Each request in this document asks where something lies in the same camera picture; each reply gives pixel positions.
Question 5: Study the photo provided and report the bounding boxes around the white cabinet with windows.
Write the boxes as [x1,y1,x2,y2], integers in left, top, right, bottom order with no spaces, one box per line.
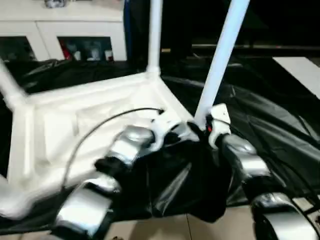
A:
[0,0,128,62]

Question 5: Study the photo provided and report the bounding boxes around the white plastic table top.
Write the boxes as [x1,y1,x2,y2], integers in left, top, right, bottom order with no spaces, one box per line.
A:
[0,70,201,219]

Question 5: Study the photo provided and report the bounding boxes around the black case with yellow label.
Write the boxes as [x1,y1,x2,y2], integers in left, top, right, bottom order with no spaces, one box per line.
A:
[123,0,200,61]

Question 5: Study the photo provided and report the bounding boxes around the white flat board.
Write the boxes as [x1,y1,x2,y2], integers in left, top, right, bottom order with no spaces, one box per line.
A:
[271,56,320,99]

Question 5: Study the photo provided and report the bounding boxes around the white plastic table leg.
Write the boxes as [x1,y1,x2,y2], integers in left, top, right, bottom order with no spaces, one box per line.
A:
[0,172,16,213]
[193,0,251,126]
[146,0,164,76]
[0,58,28,106]

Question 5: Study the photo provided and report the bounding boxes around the black floor cables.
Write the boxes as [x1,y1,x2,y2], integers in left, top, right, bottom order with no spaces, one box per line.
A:
[289,194,320,226]

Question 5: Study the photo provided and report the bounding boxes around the red fire extinguisher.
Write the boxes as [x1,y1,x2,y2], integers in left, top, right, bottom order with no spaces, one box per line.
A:
[61,42,71,60]

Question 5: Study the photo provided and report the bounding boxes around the silver metal bar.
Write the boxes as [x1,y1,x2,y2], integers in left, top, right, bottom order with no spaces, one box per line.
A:
[191,44,320,51]

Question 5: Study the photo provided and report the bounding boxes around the small silver grey object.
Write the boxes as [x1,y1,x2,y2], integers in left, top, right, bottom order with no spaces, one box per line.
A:
[43,0,66,9]

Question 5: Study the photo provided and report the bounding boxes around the black mat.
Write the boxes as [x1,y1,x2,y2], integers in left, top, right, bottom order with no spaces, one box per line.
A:
[0,56,320,228]

